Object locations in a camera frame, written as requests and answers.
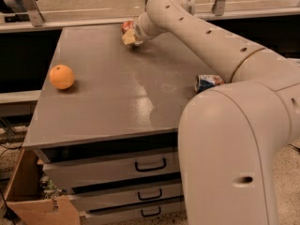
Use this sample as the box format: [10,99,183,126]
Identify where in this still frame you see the red coke can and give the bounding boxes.
[121,21,134,34]

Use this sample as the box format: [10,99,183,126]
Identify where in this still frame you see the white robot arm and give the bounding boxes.
[123,0,300,225]

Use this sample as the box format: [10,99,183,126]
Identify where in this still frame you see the blue crushed soda can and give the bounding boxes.
[194,75,224,94]

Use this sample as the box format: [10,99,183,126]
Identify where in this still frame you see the orange fruit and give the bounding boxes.
[49,65,75,90]

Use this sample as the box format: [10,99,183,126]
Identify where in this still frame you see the grey drawer cabinet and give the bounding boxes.
[22,22,219,225]

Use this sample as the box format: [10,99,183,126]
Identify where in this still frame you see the top grey drawer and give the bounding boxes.
[43,148,179,188]

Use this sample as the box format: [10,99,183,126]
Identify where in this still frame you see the grey drawer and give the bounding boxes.
[43,148,179,188]
[86,199,185,225]
[69,180,183,211]

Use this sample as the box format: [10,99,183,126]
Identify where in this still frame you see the middle grey drawer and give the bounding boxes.
[69,180,183,211]

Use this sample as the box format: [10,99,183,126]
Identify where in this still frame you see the bottom grey drawer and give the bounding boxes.
[86,199,185,225]

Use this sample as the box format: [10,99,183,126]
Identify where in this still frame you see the brown cardboard box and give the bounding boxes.
[5,149,81,225]

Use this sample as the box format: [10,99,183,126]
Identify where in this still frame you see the left metal window bracket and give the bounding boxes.
[22,0,44,27]

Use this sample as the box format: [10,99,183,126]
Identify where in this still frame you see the right metal window bracket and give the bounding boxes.
[212,0,226,16]

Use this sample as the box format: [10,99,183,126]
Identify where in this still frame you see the black top drawer handle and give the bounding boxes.
[134,158,167,173]

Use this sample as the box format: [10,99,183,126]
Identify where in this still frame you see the black drawer handle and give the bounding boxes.
[141,206,161,218]
[134,158,167,173]
[137,188,162,202]

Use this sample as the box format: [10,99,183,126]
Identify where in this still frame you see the black middle drawer handle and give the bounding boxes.
[137,188,162,202]

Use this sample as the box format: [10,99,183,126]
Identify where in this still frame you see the black bottom drawer handle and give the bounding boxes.
[141,206,161,218]

